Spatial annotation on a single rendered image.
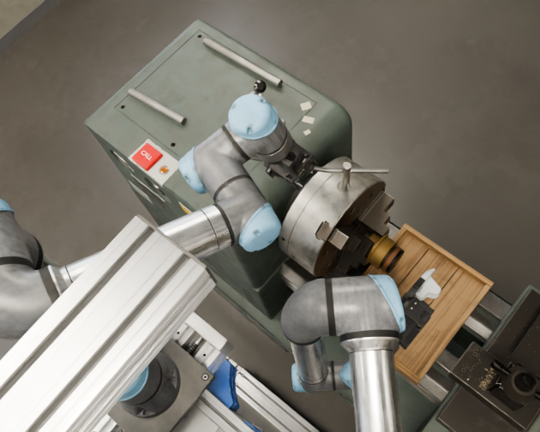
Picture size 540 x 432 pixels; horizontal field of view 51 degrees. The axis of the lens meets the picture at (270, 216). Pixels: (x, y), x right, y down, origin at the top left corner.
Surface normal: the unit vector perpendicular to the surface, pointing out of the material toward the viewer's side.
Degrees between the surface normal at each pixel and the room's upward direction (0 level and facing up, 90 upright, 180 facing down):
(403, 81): 0
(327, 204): 13
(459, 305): 0
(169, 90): 0
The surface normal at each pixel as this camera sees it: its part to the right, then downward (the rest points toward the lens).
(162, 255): -0.13, -0.43
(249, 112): -0.29, -0.23
